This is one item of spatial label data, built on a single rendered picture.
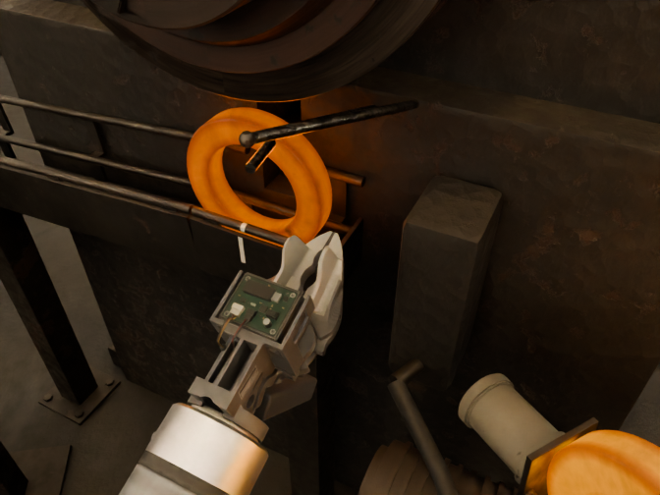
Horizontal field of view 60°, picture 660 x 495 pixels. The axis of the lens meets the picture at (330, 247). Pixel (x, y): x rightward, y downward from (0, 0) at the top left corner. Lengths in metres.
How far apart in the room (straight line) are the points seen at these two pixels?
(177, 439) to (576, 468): 0.30
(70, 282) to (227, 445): 1.37
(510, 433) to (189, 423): 0.27
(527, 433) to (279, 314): 0.24
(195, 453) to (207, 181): 0.36
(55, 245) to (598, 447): 1.70
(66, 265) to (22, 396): 0.45
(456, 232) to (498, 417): 0.17
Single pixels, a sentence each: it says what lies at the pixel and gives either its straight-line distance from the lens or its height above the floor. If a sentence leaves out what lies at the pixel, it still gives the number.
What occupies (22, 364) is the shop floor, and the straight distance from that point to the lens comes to 1.62.
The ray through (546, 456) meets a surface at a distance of 0.52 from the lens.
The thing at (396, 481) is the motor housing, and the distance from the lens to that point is 0.69.
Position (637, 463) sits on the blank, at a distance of 0.46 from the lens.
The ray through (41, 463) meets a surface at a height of 0.01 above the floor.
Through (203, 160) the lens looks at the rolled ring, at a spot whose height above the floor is 0.78.
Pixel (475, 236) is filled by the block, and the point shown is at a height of 0.80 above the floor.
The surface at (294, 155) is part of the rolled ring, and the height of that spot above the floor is 0.82.
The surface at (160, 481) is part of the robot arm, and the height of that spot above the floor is 0.74.
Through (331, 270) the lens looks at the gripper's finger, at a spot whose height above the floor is 0.76.
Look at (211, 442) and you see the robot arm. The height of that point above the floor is 0.75.
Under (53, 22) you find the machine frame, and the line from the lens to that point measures 0.89.
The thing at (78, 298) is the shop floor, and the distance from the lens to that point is 1.73.
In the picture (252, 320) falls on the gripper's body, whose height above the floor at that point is 0.78.
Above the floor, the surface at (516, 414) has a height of 0.70.
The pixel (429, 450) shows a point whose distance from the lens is 0.65.
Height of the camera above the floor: 1.14
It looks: 41 degrees down
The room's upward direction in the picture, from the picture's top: straight up
